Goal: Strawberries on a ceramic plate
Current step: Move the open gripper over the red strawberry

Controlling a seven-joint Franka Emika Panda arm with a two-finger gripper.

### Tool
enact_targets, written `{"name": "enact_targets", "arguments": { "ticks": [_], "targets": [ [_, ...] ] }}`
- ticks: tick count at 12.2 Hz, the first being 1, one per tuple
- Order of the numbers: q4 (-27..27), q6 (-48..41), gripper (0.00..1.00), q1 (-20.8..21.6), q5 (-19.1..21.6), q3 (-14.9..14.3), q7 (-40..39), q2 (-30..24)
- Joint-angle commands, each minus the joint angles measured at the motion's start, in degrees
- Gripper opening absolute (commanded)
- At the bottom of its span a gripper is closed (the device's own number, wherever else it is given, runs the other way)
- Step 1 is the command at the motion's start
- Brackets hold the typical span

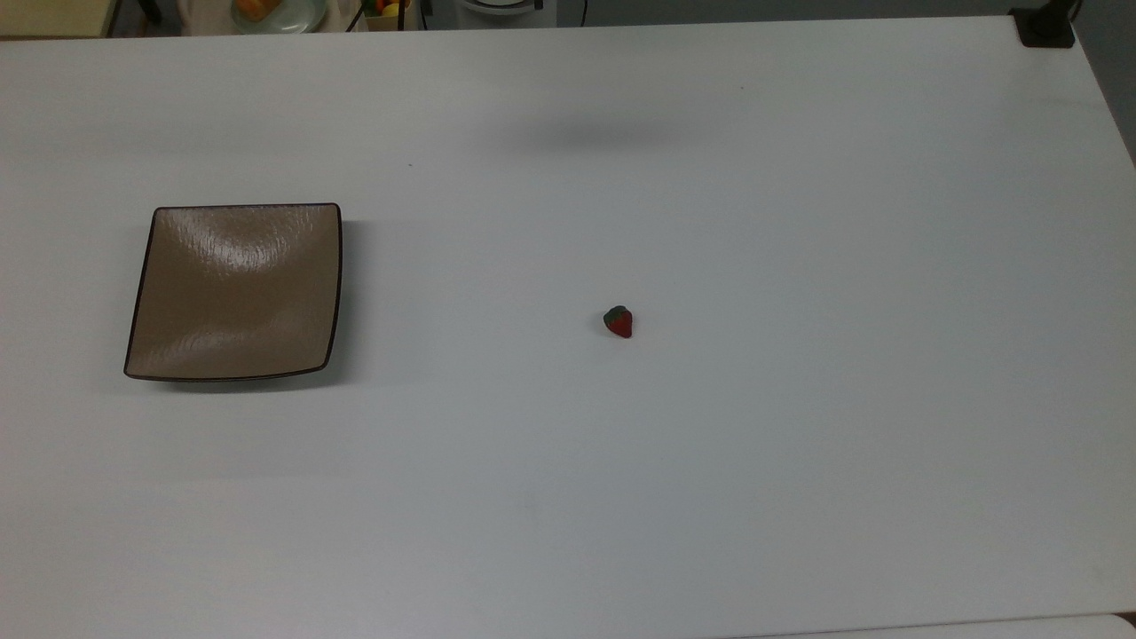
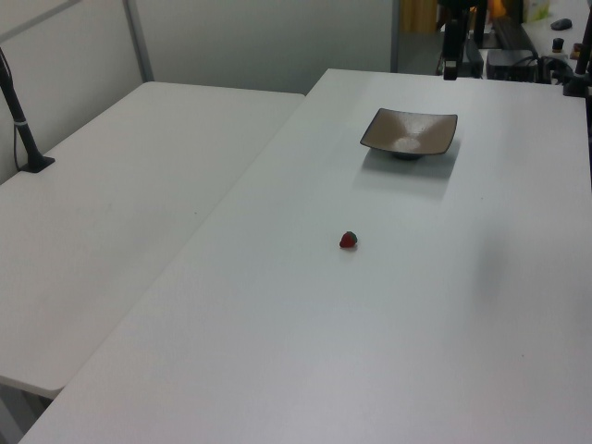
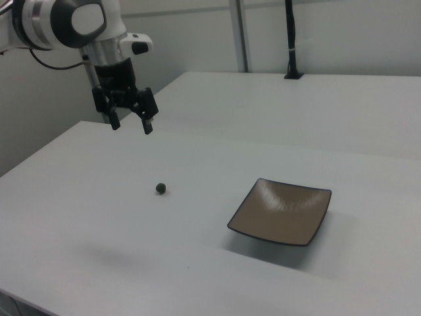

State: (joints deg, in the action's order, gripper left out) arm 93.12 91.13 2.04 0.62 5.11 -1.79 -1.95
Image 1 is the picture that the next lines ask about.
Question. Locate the red toy strawberry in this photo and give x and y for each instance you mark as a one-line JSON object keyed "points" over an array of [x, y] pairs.
{"points": [[619, 323]]}

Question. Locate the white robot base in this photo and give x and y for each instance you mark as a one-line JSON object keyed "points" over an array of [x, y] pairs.
{"points": [[506, 11]]}

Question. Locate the square brown ceramic plate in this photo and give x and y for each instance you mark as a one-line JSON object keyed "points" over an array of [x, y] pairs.
{"points": [[235, 297]]}

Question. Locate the small box of toy fruit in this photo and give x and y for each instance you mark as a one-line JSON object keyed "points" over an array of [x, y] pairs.
{"points": [[388, 13]]}

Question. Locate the orange fruit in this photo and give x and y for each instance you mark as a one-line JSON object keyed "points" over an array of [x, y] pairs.
{"points": [[257, 8]]}

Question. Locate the beige wooden furniture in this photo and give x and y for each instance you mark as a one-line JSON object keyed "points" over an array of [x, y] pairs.
{"points": [[53, 16]]}

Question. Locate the black table clamp mount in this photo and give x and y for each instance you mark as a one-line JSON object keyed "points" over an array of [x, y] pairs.
{"points": [[1044, 28]]}

